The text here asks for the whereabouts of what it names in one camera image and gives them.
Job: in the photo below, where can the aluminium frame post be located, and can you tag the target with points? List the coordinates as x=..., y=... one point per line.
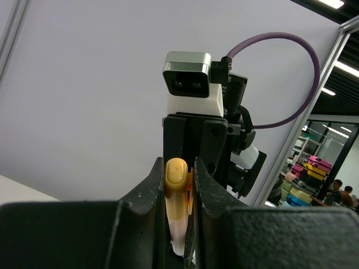
x=344, y=31
x=10, y=29

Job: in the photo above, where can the seated background person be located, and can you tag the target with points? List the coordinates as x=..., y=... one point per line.
x=334, y=192

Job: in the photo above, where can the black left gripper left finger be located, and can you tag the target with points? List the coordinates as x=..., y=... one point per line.
x=125, y=233

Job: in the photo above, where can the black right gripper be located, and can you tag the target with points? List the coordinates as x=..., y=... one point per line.
x=189, y=136

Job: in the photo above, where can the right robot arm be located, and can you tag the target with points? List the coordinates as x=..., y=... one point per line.
x=245, y=160

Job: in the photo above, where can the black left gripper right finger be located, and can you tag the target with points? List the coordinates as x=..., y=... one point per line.
x=229, y=234

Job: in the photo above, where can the right aluminium frame post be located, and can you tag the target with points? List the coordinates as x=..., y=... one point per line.
x=344, y=31

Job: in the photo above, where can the stacked colourful suitcases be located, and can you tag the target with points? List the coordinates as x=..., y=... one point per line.
x=304, y=181

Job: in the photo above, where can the orange pen cap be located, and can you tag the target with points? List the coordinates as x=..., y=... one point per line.
x=179, y=188

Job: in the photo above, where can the left aluminium frame post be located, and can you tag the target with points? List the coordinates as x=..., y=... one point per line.
x=10, y=29

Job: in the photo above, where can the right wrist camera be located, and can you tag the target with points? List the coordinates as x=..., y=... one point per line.
x=187, y=76

